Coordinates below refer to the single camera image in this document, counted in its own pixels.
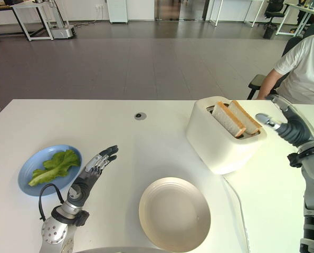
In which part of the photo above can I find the blue plate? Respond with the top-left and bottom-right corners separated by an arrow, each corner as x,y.
17,144 -> 83,197

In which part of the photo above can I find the green lettuce leaf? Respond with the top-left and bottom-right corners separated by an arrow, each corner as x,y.
27,149 -> 81,187

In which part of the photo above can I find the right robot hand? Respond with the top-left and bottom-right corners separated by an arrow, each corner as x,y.
255,94 -> 314,149

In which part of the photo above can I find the black waste bin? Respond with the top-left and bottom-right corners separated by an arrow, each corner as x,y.
263,24 -> 276,40

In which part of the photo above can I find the black office chair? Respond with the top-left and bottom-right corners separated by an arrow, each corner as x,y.
246,23 -> 314,100
259,0 -> 289,29

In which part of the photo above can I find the white cord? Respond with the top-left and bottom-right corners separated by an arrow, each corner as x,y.
221,174 -> 251,253

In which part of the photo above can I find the cream plate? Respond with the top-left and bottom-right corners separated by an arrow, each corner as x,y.
138,177 -> 212,253

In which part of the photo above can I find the black cable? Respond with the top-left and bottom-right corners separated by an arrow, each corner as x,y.
38,183 -> 65,221

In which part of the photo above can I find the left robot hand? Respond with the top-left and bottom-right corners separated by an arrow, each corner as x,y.
62,144 -> 119,215

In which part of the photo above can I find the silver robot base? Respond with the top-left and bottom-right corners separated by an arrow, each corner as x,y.
49,0 -> 77,40

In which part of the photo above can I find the cream toaster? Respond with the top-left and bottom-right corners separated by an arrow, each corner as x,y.
185,96 -> 268,175

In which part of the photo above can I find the bread slice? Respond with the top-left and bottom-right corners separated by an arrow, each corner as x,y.
227,100 -> 263,135
211,101 -> 247,138

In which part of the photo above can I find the person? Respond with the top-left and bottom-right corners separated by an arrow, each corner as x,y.
256,32 -> 314,105

